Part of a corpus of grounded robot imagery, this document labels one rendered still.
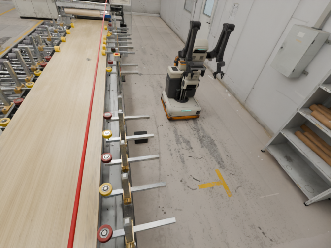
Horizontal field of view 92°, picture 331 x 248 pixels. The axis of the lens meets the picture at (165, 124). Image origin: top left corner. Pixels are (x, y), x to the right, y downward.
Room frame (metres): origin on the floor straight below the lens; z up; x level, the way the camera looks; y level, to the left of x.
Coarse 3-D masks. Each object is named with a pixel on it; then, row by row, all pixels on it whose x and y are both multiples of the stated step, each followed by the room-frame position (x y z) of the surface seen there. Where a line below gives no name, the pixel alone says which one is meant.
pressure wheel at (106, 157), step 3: (105, 153) 0.70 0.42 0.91; (108, 153) 0.71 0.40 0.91; (102, 156) 0.67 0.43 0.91; (105, 156) 0.67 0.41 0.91; (108, 156) 0.68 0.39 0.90; (111, 156) 0.68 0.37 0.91; (102, 159) 0.64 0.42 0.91; (105, 159) 0.65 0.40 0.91; (108, 159) 0.65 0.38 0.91; (111, 159) 0.67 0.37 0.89; (105, 162) 0.63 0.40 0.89; (108, 162) 0.64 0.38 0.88
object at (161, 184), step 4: (152, 184) 0.55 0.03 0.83; (156, 184) 0.56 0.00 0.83; (160, 184) 0.56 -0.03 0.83; (164, 184) 0.57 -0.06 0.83; (132, 188) 0.50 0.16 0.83; (136, 188) 0.50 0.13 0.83; (140, 188) 0.51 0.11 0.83; (144, 188) 0.51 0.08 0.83; (148, 188) 0.52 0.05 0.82; (152, 188) 0.53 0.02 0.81; (112, 192) 0.45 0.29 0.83; (116, 192) 0.45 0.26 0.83; (120, 192) 0.46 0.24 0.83; (132, 192) 0.48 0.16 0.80; (104, 196) 0.42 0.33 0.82; (108, 196) 0.43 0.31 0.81; (112, 196) 0.44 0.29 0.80
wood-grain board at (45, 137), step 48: (96, 48) 2.76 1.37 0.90; (48, 96) 1.28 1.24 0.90; (96, 96) 1.41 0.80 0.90; (0, 144) 0.64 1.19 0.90; (48, 144) 0.71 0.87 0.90; (96, 144) 0.78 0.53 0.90; (0, 192) 0.32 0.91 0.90; (48, 192) 0.36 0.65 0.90; (96, 192) 0.41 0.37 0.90; (0, 240) 0.11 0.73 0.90; (48, 240) 0.14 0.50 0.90; (96, 240) 0.17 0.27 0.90
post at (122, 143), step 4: (124, 140) 0.70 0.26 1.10; (120, 144) 0.66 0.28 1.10; (124, 144) 0.67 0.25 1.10; (120, 148) 0.66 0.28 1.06; (124, 148) 0.67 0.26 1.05; (124, 152) 0.67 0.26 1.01; (124, 156) 0.66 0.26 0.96; (124, 160) 0.66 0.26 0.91; (124, 164) 0.66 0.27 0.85; (124, 172) 0.66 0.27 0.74
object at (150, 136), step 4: (128, 136) 0.98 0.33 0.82; (132, 136) 0.99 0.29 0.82; (136, 136) 0.99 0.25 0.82; (140, 136) 1.00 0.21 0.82; (144, 136) 1.01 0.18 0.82; (148, 136) 1.02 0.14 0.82; (152, 136) 1.03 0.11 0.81; (108, 140) 0.90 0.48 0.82; (112, 140) 0.91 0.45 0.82; (116, 140) 0.92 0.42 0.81; (128, 140) 0.95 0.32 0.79
